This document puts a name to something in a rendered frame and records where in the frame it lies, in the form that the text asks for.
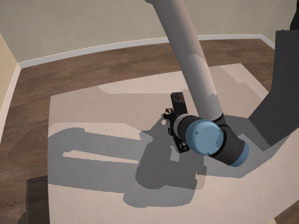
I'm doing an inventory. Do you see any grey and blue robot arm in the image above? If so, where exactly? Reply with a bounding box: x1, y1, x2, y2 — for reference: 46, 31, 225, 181
145, 0, 249, 167

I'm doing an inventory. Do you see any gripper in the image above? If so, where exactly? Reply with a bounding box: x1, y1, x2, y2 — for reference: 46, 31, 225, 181
164, 112, 176, 136

